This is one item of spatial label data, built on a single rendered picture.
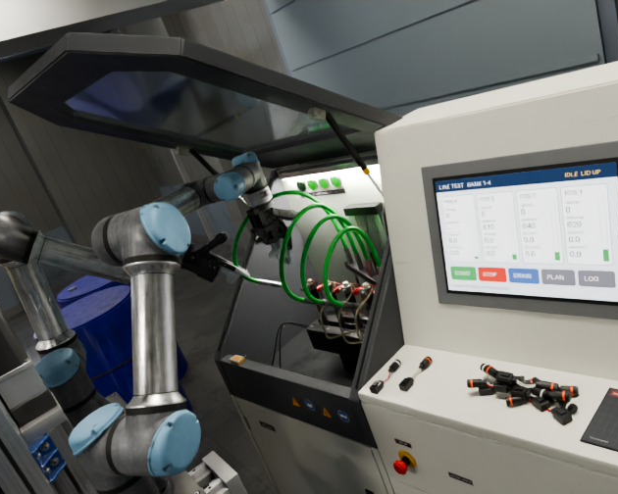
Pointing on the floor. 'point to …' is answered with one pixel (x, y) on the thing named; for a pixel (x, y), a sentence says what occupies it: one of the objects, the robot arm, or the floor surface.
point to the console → (568, 114)
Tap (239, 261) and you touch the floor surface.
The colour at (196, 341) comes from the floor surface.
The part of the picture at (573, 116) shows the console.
